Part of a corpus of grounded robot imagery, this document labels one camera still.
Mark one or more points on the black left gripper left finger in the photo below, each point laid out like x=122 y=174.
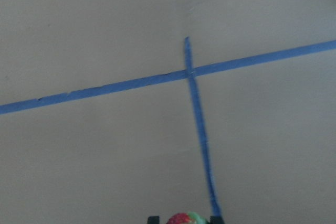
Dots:
x=154 y=220

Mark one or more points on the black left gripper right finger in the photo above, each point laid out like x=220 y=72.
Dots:
x=216 y=220

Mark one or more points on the red strawberry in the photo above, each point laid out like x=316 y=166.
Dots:
x=187 y=218

